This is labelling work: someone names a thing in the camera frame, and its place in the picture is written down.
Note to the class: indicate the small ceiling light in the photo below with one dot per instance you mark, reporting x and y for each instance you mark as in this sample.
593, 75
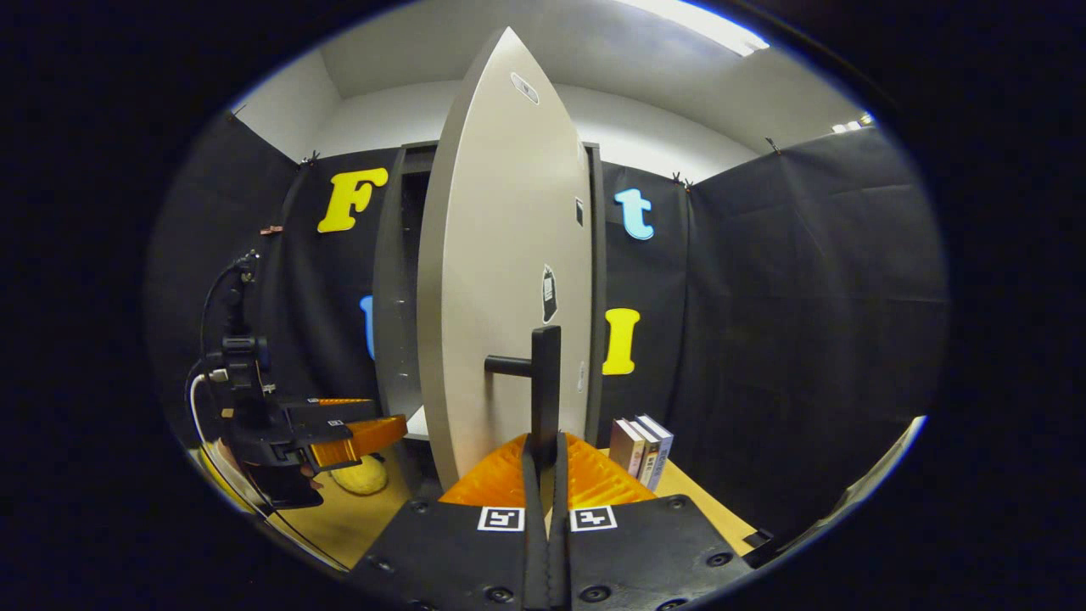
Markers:
851, 124

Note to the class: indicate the beige cabinet door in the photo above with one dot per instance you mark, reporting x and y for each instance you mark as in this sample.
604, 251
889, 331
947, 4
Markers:
492, 255

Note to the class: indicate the long ceiling light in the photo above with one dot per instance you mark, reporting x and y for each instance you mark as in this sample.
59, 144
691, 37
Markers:
704, 25

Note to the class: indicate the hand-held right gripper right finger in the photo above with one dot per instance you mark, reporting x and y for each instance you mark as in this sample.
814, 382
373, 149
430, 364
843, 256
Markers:
560, 543

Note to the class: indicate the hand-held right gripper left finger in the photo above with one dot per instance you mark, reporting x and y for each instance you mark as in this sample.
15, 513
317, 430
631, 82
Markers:
534, 543

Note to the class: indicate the grey cabinet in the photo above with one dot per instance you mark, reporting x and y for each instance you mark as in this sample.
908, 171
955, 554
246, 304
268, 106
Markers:
390, 322

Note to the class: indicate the black backdrop cloth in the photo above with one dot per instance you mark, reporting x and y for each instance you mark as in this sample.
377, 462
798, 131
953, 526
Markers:
806, 297

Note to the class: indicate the beige book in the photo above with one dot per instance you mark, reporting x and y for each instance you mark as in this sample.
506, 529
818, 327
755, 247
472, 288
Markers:
622, 445

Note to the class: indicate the white book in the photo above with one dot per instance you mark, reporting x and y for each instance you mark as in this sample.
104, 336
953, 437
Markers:
648, 462

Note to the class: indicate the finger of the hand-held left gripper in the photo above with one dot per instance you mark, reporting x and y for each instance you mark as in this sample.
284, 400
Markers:
339, 412
365, 441

